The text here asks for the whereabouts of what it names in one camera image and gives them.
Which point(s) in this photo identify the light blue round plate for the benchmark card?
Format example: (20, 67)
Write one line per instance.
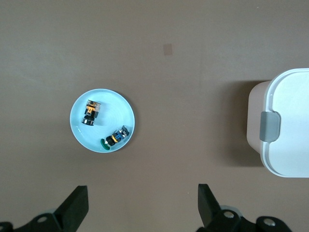
(108, 116)

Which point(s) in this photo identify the tan tape patch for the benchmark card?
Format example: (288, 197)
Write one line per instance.
(168, 49)

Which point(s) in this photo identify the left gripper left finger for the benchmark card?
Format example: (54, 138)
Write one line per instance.
(70, 212)

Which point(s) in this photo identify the white lunch box grey latches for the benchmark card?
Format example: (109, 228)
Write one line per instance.
(292, 116)

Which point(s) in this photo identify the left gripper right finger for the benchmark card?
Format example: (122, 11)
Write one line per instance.
(210, 212)

